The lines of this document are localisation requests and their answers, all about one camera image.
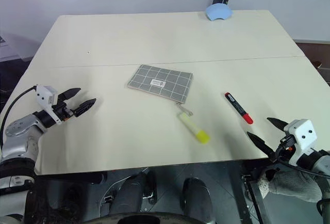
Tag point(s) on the dark curved rim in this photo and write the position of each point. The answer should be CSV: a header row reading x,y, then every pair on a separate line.
x,y
144,219

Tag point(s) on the light blue fan-shaped piece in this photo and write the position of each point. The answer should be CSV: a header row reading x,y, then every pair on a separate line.
x,y
217,11

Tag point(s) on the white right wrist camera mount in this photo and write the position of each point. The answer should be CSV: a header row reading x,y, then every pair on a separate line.
x,y
301,133

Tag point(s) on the yellow highlighter pen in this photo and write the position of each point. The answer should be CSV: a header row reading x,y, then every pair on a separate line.
x,y
196,131

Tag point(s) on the grey white box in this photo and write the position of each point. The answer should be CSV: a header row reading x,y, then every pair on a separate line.
x,y
15,46

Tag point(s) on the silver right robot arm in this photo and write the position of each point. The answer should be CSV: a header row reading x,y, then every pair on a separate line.
x,y
321,163

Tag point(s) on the dark rounded shape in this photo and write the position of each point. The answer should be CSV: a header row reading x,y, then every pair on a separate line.
x,y
196,198

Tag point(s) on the grey rounded shape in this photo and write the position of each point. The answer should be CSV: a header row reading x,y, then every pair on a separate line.
x,y
129,198

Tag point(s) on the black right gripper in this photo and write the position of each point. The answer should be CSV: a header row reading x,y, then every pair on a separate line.
x,y
282,149

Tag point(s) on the black marker with red cap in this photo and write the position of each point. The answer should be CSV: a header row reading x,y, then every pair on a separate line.
x,y
238,108

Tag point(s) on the small brown object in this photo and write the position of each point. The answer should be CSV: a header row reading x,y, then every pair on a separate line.
x,y
318,64

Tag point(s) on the grey knitted cover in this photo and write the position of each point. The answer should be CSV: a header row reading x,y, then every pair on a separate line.
x,y
291,185

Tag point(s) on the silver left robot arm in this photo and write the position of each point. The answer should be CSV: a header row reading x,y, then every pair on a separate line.
x,y
18,129

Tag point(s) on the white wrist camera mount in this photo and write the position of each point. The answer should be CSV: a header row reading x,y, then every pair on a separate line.
x,y
43,95
301,133

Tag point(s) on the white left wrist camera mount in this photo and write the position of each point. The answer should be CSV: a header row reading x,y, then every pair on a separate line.
x,y
43,95

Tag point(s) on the black metal frame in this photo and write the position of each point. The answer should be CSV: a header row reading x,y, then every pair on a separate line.
x,y
248,195

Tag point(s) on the grey checked pencil pouch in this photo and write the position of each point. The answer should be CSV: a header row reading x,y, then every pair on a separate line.
x,y
159,82

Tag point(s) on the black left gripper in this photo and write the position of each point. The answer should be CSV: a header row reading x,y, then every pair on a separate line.
x,y
62,111

